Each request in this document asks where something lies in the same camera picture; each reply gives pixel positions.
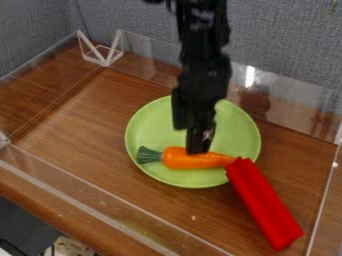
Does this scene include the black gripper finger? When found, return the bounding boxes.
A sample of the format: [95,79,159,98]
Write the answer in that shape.
[185,122,216,154]

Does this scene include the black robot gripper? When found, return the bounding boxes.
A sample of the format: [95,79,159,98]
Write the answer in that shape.
[171,0,232,130]

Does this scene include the orange toy carrot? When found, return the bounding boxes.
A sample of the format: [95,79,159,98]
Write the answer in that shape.
[136,146,235,169]

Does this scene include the light green plate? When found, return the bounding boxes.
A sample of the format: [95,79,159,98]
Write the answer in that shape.
[124,96,262,189]

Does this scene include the red folded cloth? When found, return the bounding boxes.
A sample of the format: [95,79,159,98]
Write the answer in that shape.
[224,158,303,252]

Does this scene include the clear acrylic enclosure wall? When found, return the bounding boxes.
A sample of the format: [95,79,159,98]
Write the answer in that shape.
[0,33,342,256]

